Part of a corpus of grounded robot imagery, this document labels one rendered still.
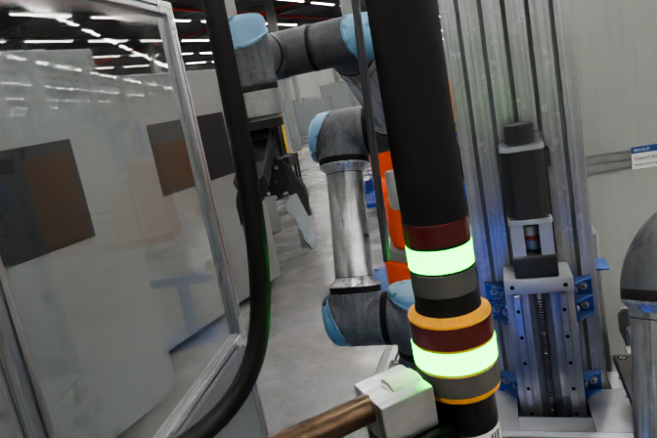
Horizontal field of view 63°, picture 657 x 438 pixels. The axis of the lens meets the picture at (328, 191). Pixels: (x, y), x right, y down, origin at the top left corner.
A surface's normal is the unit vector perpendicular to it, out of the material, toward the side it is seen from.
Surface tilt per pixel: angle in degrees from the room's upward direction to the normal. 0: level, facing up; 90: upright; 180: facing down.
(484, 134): 90
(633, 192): 91
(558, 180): 90
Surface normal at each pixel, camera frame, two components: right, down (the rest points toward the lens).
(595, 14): -0.17, 0.21
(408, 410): 0.41, 0.08
